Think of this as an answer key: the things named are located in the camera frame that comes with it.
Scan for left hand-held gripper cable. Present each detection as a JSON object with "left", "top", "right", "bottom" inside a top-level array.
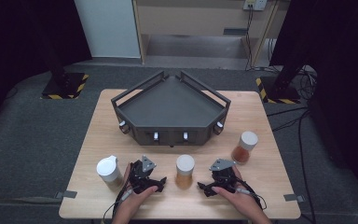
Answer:
[{"left": 102, "top": 183, "right": 134, "bottom": 223}]

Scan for person's right hand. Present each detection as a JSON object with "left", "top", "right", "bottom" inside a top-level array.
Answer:
[{"left": 211, "top": 164, "right": 267, "bottom": 218}]

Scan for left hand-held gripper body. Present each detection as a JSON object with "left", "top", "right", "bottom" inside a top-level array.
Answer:
[{"left": 126, "top": 155, "right": 158, "bottom": 194}]

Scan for black socket cable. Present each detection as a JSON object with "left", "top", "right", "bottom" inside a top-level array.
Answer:
[{"left": 243, "top": 7, "right": 255, "bottom": 71}]

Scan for dark grey corner rack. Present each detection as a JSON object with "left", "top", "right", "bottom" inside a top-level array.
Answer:
[{"left": 110, "top": 70, "right": 232, "bottom": 147}]

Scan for white panel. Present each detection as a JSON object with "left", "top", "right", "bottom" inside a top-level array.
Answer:
[{"left": 74, "top": 0, "right": 142, "bottom": 59}]

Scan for right hand-held gripper cable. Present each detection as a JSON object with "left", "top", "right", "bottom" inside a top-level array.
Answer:
[{"left": 234, "top": 178, "right": 268, "bottom": 211}]

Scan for tangle of floor cables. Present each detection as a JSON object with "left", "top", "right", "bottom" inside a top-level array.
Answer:
[{"left": 296, "top": 65, "right": 319, "bottom": 101}]

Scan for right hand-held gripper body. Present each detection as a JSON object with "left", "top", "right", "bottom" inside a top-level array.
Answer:
[{"left": 209, "top": 158, "right": 243, "bottom": 193}]

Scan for person's left hand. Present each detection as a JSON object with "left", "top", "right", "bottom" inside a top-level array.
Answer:
[{"left": 117, "top": 163, "right": 158, "bottom": 217}]

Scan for spice jar with spout lid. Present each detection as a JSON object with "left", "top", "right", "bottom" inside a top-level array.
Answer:
[{"left": 96, "top": 155, "right": 125, "bottom": 191}]

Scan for light wooden cabinet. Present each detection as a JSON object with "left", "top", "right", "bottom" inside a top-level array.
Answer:
[{"left": 132, "top": 0, "right": 281, "bottom": 68}]

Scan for hand-held gripper cable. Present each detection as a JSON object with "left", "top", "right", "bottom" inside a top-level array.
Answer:
[
  {"left": 102, "top": 183, "right": 134, "bottom": 223},
  {"left": 234, "top": 178, "right": 268, "bottom": 211}
]

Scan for long black floor cable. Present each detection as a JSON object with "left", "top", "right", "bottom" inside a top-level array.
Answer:
[{"left": 266, "top": 106, "right": 317, "bottom": 224}]

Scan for red-brown spice jar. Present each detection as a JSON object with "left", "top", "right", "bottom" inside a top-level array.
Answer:
[{"left": 230, "top": 131, "right": 259, "bottom": 165}]

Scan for hazard-striped stand base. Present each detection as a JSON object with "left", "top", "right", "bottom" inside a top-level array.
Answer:
[
  {"left": 255, "top": 76, "right": 302, "bottom": 105},
  {"left": 40, "top": 72, "right": 90, "bottom": 101}
]

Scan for dark curtain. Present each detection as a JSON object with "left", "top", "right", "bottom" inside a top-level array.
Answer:
[
  {"left": 0, "top": 0, "right": 93, "bottom": 138},
  {"left": 269, "top": 0, "right": 358, "bottom": 195}
]

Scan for white wall socket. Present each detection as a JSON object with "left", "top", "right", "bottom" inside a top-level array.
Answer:
[{"left": 242, "top": 0, "right": 269, "bottom": 12}]

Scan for yellow-orange spice jar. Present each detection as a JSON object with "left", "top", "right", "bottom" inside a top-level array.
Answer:
[{"left": 175, "top": 154, "right": 196, "bottom": 189}]

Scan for grey tape strip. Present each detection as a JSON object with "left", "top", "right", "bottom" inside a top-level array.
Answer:
[
  {"left": 283, "top": 193, "right": 306, "bottom": 203},
  {"left": 54, "top": 189, "right": 78, "bottom": 200}
]

